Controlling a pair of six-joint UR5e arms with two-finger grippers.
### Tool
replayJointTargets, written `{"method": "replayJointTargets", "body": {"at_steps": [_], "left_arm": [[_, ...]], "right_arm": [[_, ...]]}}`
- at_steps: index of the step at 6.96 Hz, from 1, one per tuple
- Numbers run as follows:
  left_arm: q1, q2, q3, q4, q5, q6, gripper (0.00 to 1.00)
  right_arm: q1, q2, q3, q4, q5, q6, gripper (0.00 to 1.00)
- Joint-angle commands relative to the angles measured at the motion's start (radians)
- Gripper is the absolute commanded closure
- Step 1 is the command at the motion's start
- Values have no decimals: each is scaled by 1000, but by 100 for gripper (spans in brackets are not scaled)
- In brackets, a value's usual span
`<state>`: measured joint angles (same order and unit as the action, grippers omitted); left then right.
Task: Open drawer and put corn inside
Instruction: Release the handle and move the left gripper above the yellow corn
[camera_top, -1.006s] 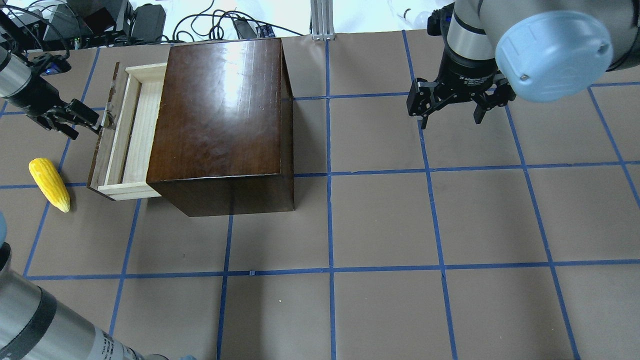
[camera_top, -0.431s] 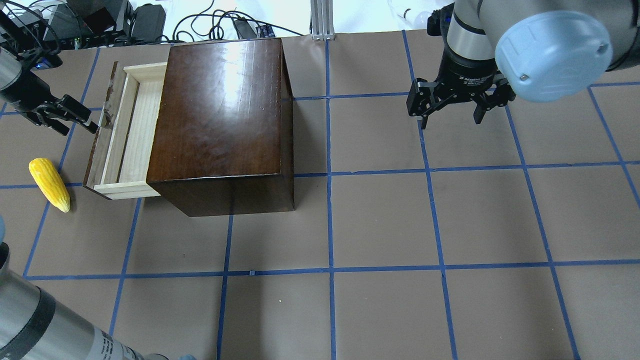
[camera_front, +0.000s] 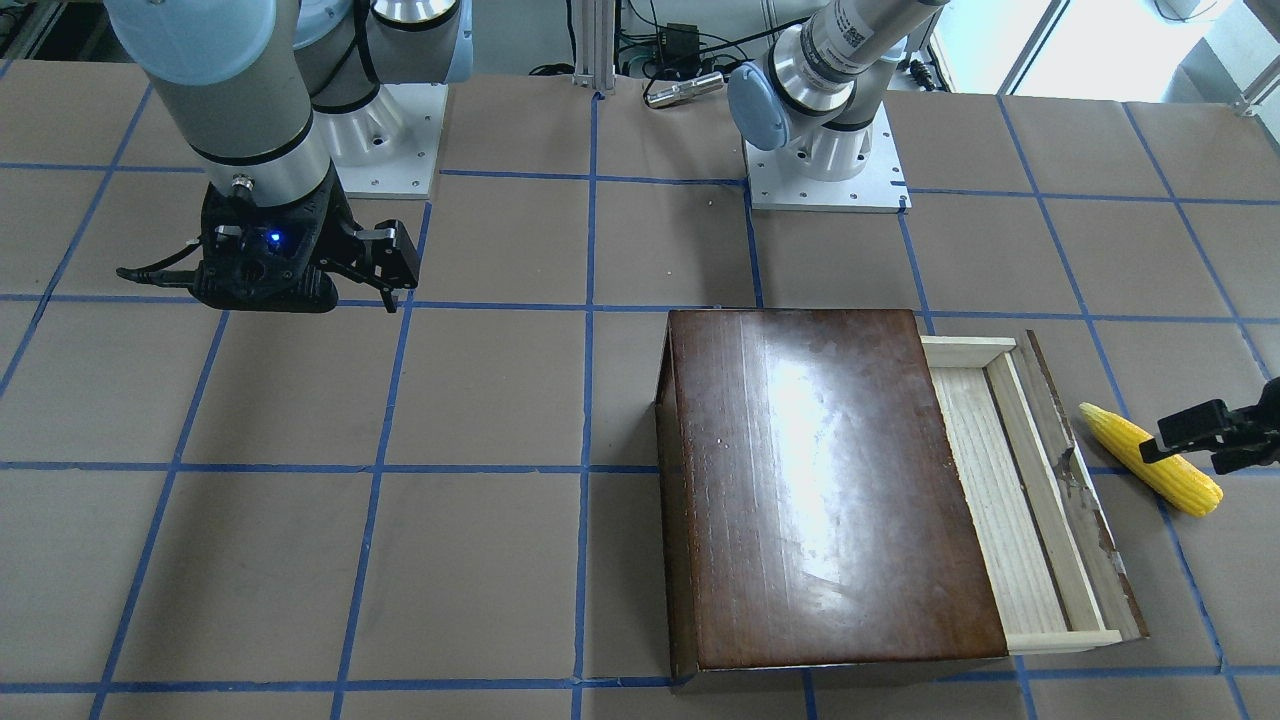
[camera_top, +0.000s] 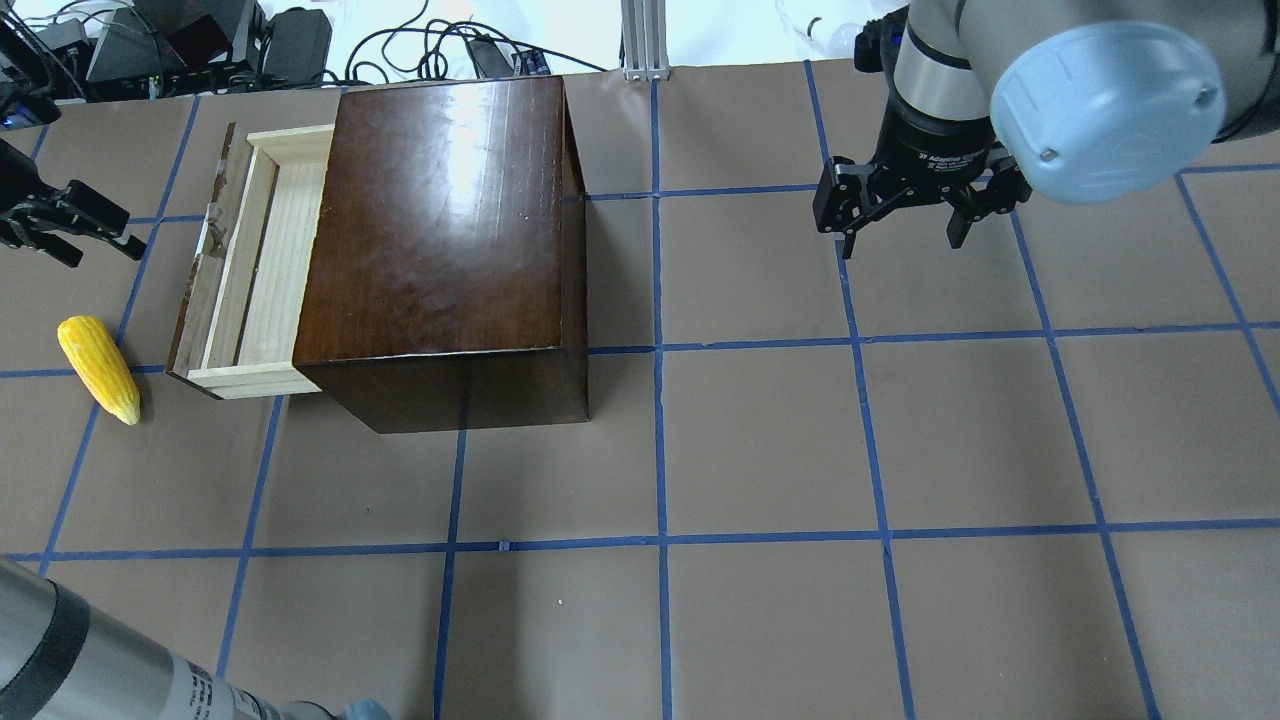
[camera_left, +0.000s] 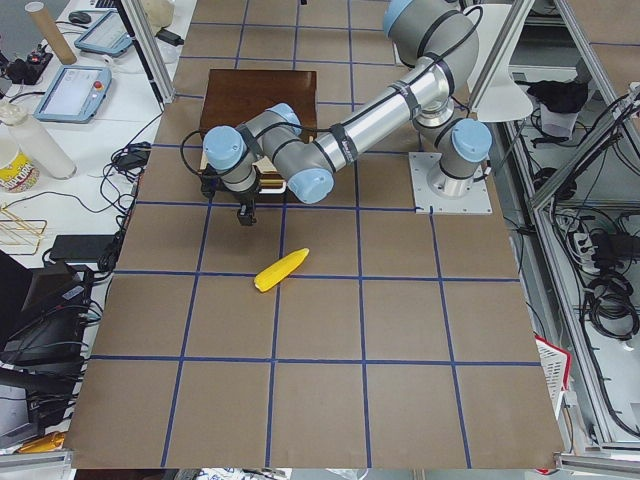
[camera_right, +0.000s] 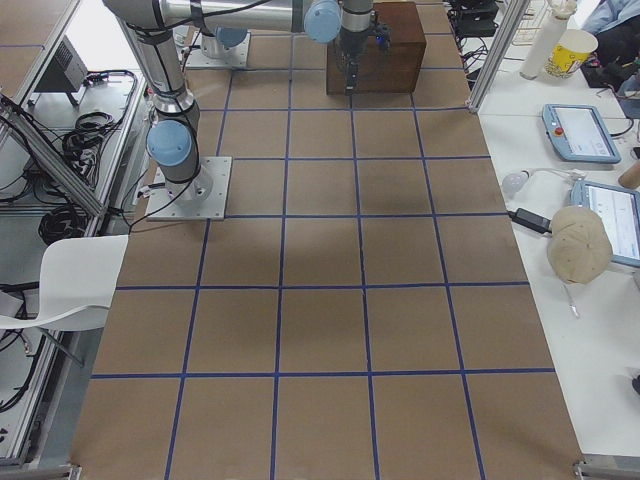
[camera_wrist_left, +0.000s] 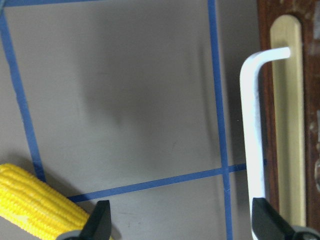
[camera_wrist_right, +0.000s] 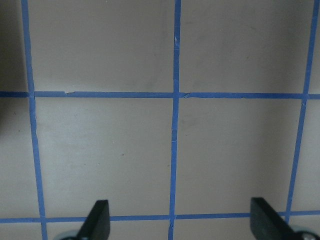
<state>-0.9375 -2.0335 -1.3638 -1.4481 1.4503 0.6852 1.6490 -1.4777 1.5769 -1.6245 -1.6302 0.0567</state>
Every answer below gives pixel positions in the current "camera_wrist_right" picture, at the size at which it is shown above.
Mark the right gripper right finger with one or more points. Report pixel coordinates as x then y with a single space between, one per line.
266 224

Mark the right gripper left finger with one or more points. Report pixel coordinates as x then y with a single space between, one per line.
97 224

